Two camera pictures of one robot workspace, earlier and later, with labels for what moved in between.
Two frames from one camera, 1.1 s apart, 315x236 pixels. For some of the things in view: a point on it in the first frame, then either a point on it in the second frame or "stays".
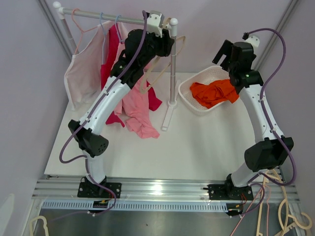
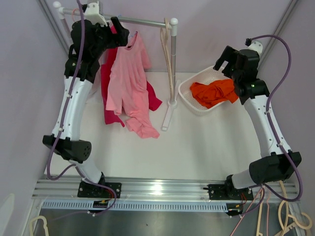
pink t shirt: x=135 y=106 stays
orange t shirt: x=208 y=95 stays
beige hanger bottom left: x=45 y=225 stays
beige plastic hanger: x=142 y=90 → x=164 y=33
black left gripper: x=164 y=43 → x=121 y=37
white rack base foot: x=171 y=104 stays
